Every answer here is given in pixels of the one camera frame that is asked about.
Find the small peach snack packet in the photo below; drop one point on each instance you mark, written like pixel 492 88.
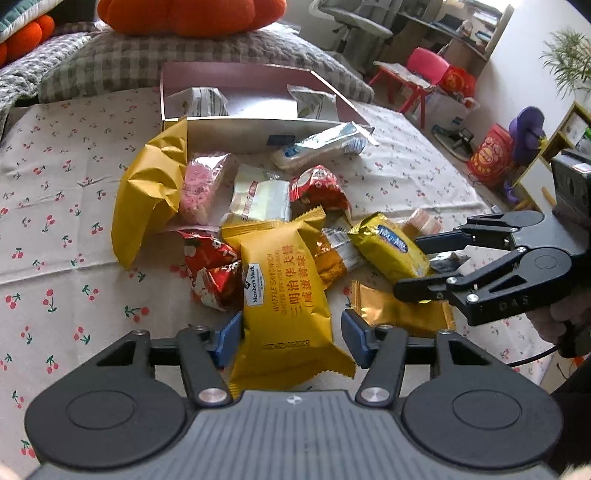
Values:
pixel 422 224

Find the purple hat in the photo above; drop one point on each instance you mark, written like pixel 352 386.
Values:
pixel 526 134

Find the red printed bag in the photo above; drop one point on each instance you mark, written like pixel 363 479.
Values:
pixel 457 81
pixel 491 157

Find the red snack packet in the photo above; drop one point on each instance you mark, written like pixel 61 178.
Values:
pixel 219 286
pixel 318 189
pixel 203 249

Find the small orange striped snack packet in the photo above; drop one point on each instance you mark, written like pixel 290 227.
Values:
pixel 334 258

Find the small orange pumpkin cushion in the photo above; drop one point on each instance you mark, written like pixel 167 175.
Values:
pixel 27 39

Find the green white cushion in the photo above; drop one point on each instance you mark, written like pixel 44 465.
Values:
pixel 14 18

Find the grey office chair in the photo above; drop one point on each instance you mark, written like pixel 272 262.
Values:
pixel 355 21

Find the grey checked blanket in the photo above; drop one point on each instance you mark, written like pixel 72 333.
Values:
pixel 27 69

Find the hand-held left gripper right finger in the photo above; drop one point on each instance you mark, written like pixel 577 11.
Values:
pixel 354 330

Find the pink snack packet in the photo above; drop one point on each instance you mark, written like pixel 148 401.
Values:
pixel 203 189

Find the yellow snack packet white label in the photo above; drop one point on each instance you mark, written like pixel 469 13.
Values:
pixel 286 277

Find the green potted plant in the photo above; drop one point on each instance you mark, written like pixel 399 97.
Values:
pixel 570 60

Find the pink child chair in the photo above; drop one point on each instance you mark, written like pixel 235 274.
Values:
pixel 427 62

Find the large orange pumpkin cushion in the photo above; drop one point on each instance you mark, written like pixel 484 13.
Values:
pixel 184 16

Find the grey checked cushion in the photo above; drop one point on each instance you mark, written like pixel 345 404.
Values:
pixel 184 48

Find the pink cardboard box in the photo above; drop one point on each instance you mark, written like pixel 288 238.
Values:
pixel 258 87

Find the small silver black packet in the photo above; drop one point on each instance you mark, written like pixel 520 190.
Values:
pixel 445 264

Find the black device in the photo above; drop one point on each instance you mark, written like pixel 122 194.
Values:
pixel 455 141

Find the long white blue snack packet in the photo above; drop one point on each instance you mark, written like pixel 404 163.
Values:
pixel 314 145

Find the wooden shelf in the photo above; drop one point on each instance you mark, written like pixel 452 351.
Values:
pixel 565 134

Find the yellow snack packet blue label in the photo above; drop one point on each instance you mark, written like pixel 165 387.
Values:
pixel 388 247

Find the large plain yellow snack bag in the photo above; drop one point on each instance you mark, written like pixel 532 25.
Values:
pixel 143 194

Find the white green snack packet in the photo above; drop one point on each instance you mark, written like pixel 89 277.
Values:
pixel 311 104
pixel 198 101

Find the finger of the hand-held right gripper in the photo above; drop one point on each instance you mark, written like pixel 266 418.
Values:
pixel 443 240
pixel 425 287

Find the flat gold snack packet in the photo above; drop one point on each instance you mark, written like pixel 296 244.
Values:
pixel 397 309

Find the wooden desk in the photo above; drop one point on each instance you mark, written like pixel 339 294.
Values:
pixel 466 41

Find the person's right hand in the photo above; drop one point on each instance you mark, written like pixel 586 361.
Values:
pixel 561 323

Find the newspaper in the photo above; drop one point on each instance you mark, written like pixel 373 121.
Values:
pixel 401 74

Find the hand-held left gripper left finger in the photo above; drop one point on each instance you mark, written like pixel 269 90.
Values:
pixel 229 334

